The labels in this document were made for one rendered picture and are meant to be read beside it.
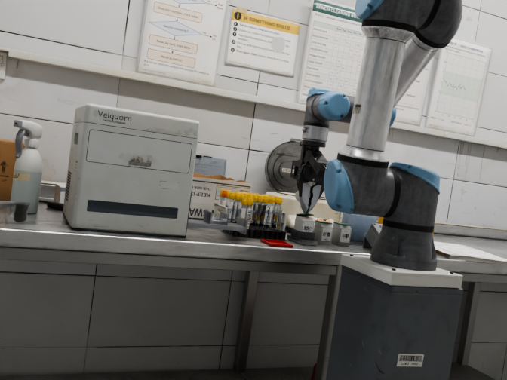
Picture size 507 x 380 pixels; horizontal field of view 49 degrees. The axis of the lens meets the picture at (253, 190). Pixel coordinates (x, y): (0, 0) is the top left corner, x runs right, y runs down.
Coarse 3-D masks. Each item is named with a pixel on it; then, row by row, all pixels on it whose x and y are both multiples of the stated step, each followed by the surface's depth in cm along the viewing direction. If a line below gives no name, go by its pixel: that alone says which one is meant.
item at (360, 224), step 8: (344, 216) 175; (352, 216) 173; (360, 216) 173; (368, 216) 174; (352, 224) 173; (360, 224) 174; (368, 224) 175; (352, 232) 173; (360, 232) 174; (352, 240) 173; (360, 240) 174
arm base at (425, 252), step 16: (384, 224) 128; (400, 224) 124; (384, 240) 126; (400, 240) 123; (416, 240) 123; (432, 240) 126; (384, 256) 124; (400, 256) 122; (416, 256) 122; (432, 256) 126
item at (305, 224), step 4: (296, 216) 162; (300, 216) 160; (304, 216) 162; (308, 216) 163; (296, 220) 162; (300, 220) 160; (304, 220) 159; (308, 220) 159; (312, 220) 161; (296, 224) 162; (300, 224) 160; (304, 224) 159; (308, 224) 159; (312, 224) 160; (296, 228) 162; (300, 228) 159; (304, 228) 159; (308, 228) 160; (312, 228) 160
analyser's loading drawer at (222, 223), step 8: (208, 216) 145; (224, 216) 147; (192, 224) 142; (200, 224) 142; (208, 224) 143; (216, 224) 145; (224, 224) 145; (232, 224) 150; (240, 224) 151; (240, 232) 150
